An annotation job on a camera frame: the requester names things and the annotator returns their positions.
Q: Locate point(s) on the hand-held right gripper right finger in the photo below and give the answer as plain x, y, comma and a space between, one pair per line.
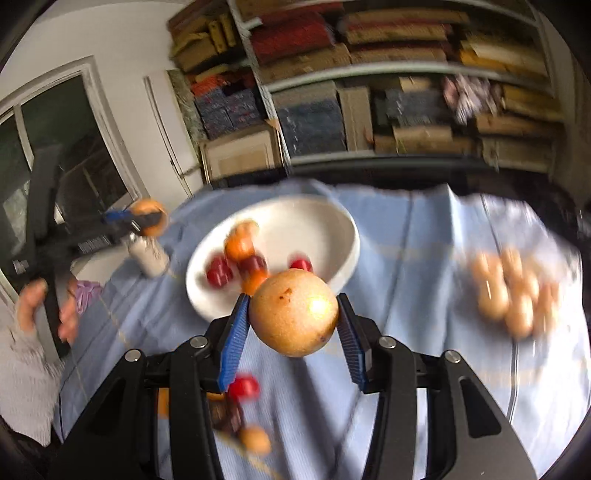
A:
351, 341

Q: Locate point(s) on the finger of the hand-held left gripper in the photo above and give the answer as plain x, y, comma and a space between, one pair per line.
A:
119, 217
154, 224

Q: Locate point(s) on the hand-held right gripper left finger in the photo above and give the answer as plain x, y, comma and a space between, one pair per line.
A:
235, 337

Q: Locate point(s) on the yellow orange round fruit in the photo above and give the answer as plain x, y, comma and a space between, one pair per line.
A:
147, 206

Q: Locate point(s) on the bright red plum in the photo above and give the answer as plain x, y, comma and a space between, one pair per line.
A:
245, 387

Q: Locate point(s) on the small yellow tangerine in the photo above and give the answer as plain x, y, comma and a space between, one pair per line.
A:
255, 280

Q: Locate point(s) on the large yellow pear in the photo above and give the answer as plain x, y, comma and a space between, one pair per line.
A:
291, 314

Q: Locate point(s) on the dark brown wrinkled fruit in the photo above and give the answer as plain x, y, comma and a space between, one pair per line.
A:
228, 417

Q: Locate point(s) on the medium orange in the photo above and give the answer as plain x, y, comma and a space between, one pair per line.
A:
240, 242

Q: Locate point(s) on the small tan round fruit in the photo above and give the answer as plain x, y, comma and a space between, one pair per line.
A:
255, 441

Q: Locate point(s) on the white oval plate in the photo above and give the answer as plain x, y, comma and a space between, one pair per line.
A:
318, 230

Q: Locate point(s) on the person's left forearm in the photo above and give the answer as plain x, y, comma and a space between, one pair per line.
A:
27, 383

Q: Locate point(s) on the person's left hand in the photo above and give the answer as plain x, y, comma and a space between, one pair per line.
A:
30, 304

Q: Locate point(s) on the white beverage can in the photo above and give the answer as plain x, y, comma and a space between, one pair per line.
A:
150, 258

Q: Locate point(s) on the dark red plum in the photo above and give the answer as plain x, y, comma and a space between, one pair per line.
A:
253, 264
219, 272

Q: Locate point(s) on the purple plastic bag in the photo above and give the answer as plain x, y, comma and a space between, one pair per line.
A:
88, 295

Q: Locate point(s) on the white framed window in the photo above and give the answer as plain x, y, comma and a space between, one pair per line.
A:
92, 152

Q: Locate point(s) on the blue checked tablecloth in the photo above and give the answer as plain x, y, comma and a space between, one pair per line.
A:
415, 369

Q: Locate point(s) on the white wooden strip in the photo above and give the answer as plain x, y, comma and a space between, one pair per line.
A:
164, 134

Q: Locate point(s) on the beige framed panel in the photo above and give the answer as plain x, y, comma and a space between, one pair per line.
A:
240, 157

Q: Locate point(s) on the mottled green stone slab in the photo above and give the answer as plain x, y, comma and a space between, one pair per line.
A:
184, 106

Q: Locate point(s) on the pile of mixed patterned boxes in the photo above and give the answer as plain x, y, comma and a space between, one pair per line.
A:
221, 110

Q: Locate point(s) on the cluster of pale yellow pears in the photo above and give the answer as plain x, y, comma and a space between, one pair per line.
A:
494, 300

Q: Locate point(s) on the clear plastic clamshell box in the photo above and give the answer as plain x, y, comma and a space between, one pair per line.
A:
545, 240

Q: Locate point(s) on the brown cardboard sheet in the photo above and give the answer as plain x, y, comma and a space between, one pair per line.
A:
355, 120

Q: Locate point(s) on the pink crumpled cloth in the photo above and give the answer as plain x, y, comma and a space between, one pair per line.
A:
468, 99

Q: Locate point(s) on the white metal shelf rack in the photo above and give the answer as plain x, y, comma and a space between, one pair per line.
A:
415, 69

